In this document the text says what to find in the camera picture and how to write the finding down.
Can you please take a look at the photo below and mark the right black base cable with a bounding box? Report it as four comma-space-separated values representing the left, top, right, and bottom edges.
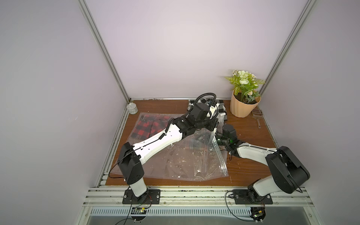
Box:
224, 192, 255, 223

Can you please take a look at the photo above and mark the red black plaid shirt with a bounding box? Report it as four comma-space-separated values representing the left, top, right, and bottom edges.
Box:
129, 113, 171, 141

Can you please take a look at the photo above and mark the left circuit board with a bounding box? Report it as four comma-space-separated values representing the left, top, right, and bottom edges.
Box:
130, 207, 148, 222

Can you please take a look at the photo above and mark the black white plaid shirt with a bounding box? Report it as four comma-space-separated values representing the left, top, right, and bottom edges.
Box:
187, 98, 227, 121

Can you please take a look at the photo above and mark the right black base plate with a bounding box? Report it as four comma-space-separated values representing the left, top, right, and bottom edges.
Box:
229, 189, 273, 205

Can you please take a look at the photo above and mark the left black base cable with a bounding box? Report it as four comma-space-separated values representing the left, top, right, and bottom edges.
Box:
113, 193, 152, 225

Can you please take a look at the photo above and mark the green artificial plant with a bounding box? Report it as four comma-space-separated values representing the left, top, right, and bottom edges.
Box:
225, 70, 265, 105

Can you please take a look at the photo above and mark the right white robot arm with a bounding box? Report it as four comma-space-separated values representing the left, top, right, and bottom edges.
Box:
216, 124, 310, 202

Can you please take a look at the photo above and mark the small metal can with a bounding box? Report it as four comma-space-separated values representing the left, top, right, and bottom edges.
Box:
126, 102, 138, 115

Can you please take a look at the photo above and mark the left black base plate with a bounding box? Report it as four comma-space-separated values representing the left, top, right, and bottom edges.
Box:
122, 189, 160, 205

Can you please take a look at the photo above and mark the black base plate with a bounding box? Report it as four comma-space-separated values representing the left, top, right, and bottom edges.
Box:
229, 189, 273, 205
122, 189, 160, 205

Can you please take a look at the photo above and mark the circuit board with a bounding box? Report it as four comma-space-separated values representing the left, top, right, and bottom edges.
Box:
130, 207, 148, 222
250, 207, 266, 223

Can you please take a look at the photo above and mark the aluminium mounting rail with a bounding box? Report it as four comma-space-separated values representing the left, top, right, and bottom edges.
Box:
83, 186, 313, 219

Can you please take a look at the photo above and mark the peach flower pot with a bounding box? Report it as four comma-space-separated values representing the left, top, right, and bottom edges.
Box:
230, 94, 261, 118

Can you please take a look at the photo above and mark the black base cable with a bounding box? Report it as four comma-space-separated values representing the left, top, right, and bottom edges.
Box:
113, 193, 152, 225
224, 192, 255, 223

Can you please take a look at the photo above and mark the clear plastic vacuum bag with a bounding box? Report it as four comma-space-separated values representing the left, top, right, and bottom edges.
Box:
127, 112, 228, 182

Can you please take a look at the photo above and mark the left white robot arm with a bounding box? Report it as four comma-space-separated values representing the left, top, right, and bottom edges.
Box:
116, 101, 219, 198

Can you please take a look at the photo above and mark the right circuit board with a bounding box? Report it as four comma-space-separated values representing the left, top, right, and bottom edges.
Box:
250, 207, 266, 223

